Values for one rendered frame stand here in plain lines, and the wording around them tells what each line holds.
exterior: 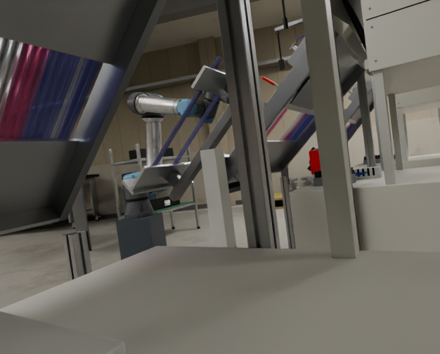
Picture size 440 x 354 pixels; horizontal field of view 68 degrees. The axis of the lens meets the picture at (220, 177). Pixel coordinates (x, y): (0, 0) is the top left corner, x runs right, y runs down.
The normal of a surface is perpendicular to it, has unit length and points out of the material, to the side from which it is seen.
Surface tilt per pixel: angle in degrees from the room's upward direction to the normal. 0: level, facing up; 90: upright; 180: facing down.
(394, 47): 90
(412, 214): 90
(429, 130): 90
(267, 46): 90
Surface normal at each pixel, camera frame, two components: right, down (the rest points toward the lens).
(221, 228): -0.51, 0.10
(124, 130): -0.20, 0.06
